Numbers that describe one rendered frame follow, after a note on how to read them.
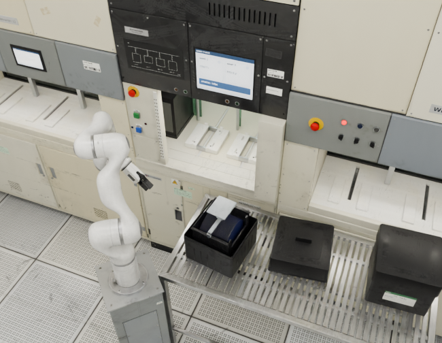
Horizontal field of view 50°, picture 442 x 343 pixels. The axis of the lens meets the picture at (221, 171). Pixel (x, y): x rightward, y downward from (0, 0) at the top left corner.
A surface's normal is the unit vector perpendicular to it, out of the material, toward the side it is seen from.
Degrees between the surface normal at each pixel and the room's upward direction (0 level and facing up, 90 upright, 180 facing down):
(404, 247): 0
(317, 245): 0
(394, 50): 90
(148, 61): 90
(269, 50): 90
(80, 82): 90
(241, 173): 0
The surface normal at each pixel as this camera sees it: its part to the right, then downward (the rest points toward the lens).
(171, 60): -0.37, 0.65
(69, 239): 0.00, -0.72
